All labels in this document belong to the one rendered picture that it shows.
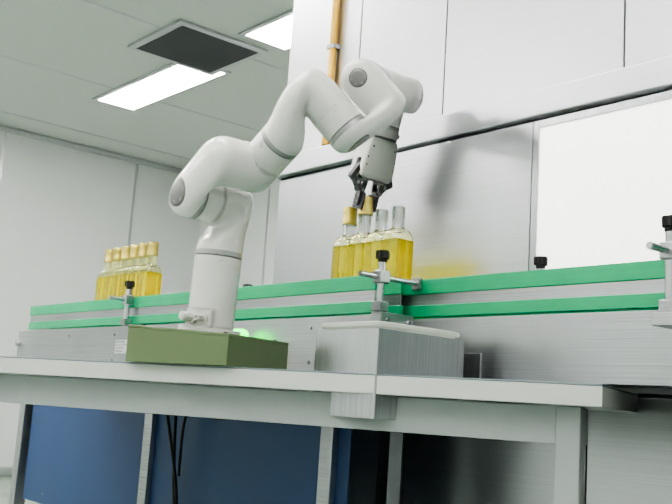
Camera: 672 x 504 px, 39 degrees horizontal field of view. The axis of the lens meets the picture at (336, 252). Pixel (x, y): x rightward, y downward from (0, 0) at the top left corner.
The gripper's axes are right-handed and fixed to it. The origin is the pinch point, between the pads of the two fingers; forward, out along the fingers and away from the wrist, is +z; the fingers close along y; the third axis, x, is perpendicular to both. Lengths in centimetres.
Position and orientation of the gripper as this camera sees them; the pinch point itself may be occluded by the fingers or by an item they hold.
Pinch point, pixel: (365, 201)
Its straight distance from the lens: 223.0
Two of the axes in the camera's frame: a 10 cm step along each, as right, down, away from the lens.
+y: -7.5, -1.5, -6.5
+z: -2.3, 9.7, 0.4
